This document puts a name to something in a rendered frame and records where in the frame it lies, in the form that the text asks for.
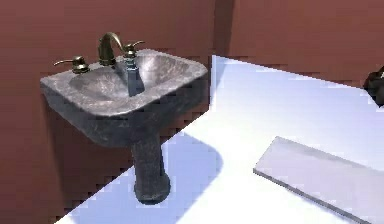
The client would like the grey spray bottle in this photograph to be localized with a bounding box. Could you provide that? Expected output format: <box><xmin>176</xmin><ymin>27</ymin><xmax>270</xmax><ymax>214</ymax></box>
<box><xmin>123</xmin><ymin>55</ymin><xmax>146</xmax><ymax>98</ymax></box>

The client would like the brass sink faucet spout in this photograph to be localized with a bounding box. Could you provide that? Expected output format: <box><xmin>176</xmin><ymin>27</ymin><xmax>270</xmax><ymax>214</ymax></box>
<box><xmin>97</xmin><ymin>31</ymin><xmax>125</xmax><ymax>67</ymax></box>

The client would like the pale grey floor mat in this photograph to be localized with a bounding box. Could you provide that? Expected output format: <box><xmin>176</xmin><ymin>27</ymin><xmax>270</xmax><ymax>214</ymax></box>
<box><xmin>252</xmin><ymin>135</ymin><xmax>384</xmax><ymax>224</ymax></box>

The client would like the black round object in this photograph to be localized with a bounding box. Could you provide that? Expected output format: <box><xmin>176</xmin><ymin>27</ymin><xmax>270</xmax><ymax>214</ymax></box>
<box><xmin>362</xmin><ymin>65</ymin><xmax>384</xmax><ymax>108</ymax></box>

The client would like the grey stone pedestal sink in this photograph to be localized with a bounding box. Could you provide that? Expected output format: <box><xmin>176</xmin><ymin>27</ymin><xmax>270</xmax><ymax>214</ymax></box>
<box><xmin>39</xmin><ymin>49</ymin><xmax>210</xmax><ymax>205</ymax></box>

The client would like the brass faucet lever handle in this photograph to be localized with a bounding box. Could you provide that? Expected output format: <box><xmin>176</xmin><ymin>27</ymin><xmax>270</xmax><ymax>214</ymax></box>
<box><xmin>122</xmin><ymin>40</ymin><xmax>146</xmax><ymax>59</ymax></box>
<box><xmin>53</xmin><ymin>55</ymin><xmax>90</xmax><ymax>75</ymax></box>

